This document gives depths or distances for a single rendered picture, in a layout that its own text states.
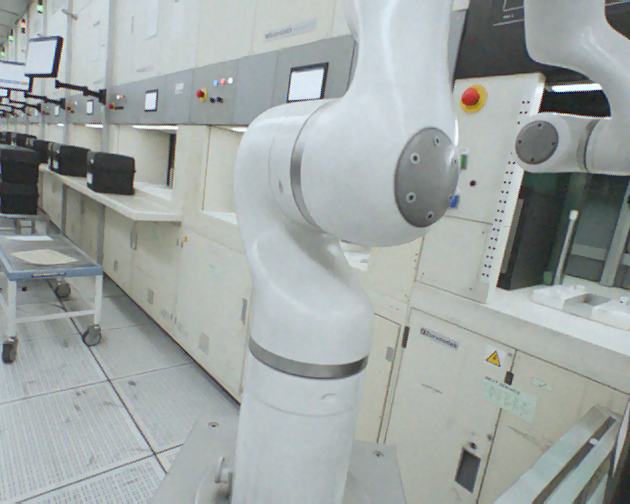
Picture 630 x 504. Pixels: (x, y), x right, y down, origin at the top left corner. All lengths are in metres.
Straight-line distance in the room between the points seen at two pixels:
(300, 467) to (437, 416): 0.82
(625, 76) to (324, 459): 0.55
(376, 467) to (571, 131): 0.52
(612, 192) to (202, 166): 1.76
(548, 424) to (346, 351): 0.77
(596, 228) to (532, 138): 1.25
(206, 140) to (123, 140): 1.50
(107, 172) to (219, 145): 1.02
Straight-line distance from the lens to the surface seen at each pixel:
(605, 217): 1.90
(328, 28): 1.54
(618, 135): 0.67
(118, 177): 3.00
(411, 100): 0.30
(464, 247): 1.08
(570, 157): 0.69
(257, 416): 0.40
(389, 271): 1.20
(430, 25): 0.37
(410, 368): 1.21
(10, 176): 4.00
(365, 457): 0.61
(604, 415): 0.97
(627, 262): 1.87
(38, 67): 3.57
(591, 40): 0.66
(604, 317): 1.19
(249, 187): 0.39
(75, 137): 5.03
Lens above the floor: 1.12
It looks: 11 degrees down
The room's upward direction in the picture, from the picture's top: 8 degrees clockwise
